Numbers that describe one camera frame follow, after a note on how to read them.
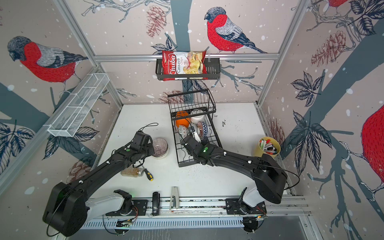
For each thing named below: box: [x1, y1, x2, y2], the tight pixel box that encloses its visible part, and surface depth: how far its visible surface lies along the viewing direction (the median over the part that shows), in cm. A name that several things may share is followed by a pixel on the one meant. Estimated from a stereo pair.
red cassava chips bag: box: [162, 50, 208, 82], surface depth 90 cm
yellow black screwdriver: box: [142, 165, 154, 182], surface depth 85 cm
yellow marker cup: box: [254, 136, 281, 158], surface depth 85 cm
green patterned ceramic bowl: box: [178, 124, 189, 140], surface depth 94 cm
